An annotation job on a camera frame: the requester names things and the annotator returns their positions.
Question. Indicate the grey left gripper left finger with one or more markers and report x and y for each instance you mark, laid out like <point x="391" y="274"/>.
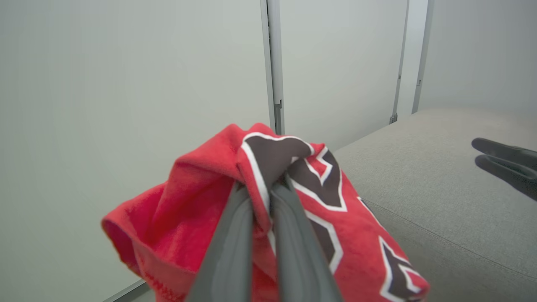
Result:
<point x="228" y="251"/>

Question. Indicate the grey fabric sofa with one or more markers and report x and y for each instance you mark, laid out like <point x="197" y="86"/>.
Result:
<point x="440" y="188"/>

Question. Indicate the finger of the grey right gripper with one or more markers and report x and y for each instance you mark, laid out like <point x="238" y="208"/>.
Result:
<point x="503" y="149"/>
<point x="509" y="174"/>

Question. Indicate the white partition panel with bracket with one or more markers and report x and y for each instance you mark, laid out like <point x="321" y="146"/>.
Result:
<point x="126" y="105"/>

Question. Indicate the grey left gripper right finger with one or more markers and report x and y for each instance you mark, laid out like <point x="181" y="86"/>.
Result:
<point x="295" y="251"/>

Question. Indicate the red garment with black lettering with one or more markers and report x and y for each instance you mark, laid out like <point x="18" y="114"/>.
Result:
<point x="188" y="201"/>

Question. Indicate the white partition panel behind sofa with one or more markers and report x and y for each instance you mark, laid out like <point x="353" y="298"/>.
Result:
<point x="482" y="50"/>

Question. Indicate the wide white partition panel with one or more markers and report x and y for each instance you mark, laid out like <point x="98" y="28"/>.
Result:
<point x="340" y="67"/>

